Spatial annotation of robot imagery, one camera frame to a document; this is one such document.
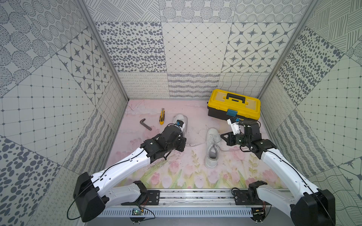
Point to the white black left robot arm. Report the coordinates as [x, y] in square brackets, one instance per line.
[94, 193]

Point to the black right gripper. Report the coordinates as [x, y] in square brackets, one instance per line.
[230, 140]

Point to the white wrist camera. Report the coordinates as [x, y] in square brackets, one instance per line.
[182, 124]
[234, 124]

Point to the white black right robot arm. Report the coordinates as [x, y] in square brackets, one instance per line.
[307, 205]

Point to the yellow black utility knife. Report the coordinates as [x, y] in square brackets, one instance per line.
[162, 116]

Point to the white sneaker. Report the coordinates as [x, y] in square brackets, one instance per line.
[210, 153]
[179, 116]

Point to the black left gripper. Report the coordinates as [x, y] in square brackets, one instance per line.
[180, 140]

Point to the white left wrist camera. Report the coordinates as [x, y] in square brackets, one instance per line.
[182, 124]

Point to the dark metal hex key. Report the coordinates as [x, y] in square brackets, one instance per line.
[142, 122]

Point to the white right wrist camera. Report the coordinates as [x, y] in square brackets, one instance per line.
[234, 124]

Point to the pink floral table mat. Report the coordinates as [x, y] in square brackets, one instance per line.
[182, 169]

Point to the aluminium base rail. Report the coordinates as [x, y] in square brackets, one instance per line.
[186, 203]

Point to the yellow black plastic toolbox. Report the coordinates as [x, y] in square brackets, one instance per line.
[224, 105]

